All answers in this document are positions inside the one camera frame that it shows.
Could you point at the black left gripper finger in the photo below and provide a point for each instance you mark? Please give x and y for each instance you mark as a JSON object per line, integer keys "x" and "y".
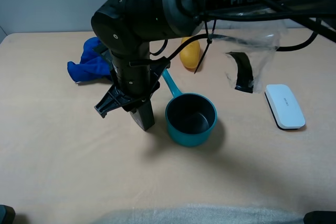
{"x": 113, "y": 99}

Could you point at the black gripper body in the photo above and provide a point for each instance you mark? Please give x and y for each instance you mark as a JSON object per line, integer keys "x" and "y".
{"x": 138, "y": 82}

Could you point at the black rectangular bottle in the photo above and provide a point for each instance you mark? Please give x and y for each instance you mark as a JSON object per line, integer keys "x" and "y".
{"x": 142, "y": 114}

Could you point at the black robot base left corner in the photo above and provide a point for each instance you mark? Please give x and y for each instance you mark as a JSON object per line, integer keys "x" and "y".
{"x": 7, "y": 214}

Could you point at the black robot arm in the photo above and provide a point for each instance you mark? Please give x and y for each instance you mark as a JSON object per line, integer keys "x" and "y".
{"x": 126, "y": 27}

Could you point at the black robot base right corner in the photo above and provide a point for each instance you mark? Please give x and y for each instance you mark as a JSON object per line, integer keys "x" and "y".
{"x": 320, "y": 217}

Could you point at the blue crumpled cloth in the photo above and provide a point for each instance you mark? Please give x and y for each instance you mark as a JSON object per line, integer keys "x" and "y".
{"x": 91, "y": 66}

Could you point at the yellow potato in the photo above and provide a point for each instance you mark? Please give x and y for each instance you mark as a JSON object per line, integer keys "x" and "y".
{"x": 189, "y": 56}

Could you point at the teal saucepan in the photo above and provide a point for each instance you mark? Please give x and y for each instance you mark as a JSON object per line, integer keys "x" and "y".
{"x": 190, "y": 117}

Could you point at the clear plastic wrap with tape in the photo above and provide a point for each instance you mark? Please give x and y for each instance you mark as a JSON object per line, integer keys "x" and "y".
{"x": 248, "y": 49}

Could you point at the white board eraser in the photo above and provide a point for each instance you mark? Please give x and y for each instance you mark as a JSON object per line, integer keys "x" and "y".
{"x": 284, "y": 107}

